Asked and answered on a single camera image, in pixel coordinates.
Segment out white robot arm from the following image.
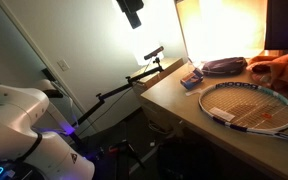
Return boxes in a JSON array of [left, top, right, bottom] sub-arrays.
[[0, 8, 131, 180]]

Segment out blue band-aid box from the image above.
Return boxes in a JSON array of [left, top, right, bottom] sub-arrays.
[[180, 69, 204, 90]]

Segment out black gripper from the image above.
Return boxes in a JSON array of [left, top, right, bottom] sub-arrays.
[[116, 0, 144, 29]]

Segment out white tennis racket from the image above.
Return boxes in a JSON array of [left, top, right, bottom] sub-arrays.
[[198, 82, 288, 140]]

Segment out dark purple pouch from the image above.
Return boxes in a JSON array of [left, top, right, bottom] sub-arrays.
[[202, 57, 247, 76]]

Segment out black tripod stand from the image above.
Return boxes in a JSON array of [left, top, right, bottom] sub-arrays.
[[109, 140, 145, 180]]

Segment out white wall light switch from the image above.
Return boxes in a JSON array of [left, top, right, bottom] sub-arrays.
[[57, 59, 70, 71]]

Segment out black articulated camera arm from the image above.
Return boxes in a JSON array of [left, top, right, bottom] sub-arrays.
[[73, 57, 164, 126]]

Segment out black computer monitor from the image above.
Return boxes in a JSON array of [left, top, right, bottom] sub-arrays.
[[265, 0, 288, 50]]

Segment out bandaid on racket strings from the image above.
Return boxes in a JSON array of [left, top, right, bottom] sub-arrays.
[[210, 107, 234, 121]]

